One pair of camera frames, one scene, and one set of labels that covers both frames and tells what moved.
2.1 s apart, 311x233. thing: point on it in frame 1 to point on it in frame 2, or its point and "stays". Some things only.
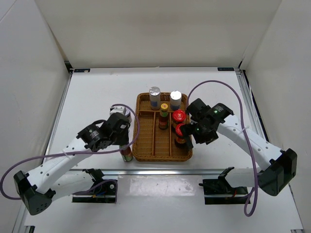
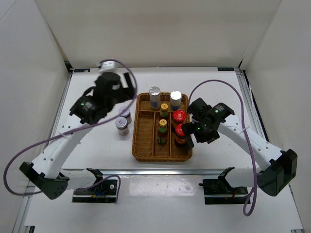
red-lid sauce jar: x=179 y=116 stays
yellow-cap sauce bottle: x=127 y=154 to x=163 y=132
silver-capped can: x=155 y=97 stays
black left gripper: x=123 y=140 to x=128 y=93
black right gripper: x=188 y=129 stays
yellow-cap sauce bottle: x=164 y=123 stays
